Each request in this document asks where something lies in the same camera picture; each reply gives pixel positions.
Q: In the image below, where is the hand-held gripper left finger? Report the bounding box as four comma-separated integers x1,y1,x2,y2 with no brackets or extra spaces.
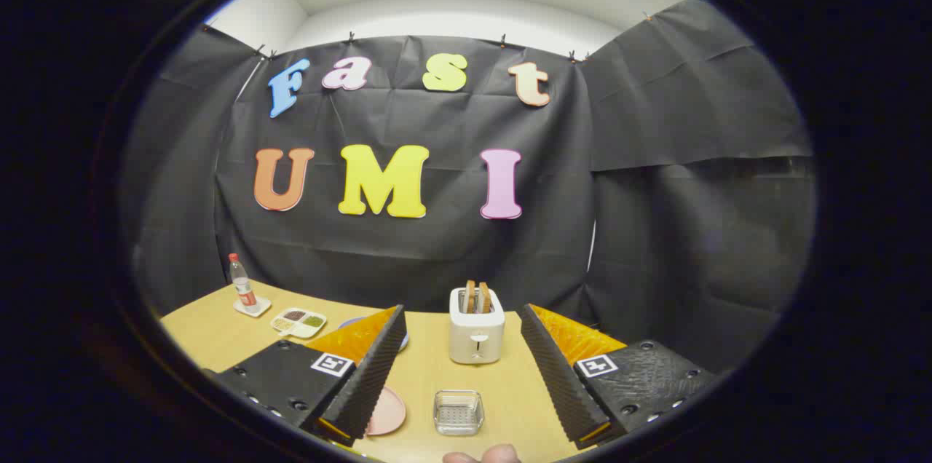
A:
202,305,408,448

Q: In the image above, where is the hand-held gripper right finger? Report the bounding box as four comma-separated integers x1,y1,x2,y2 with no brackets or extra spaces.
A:
519,303,718,451

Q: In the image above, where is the pink plate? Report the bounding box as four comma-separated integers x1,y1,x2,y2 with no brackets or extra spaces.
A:
364,386,407,437

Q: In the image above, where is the blue plate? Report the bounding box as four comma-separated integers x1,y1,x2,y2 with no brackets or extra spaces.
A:
337,316,410,353

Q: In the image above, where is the white divided dish with seeds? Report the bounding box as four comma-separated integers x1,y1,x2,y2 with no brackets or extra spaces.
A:
270,308,327,340

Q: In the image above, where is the white toaster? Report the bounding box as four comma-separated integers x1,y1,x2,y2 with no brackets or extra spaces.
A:
449,287,506,365

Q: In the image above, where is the clear bottle with red label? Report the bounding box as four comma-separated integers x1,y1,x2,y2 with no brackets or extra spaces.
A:
228,253,260,314

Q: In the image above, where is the metal wire basket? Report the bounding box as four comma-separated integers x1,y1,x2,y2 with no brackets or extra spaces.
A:
433,390,485,437

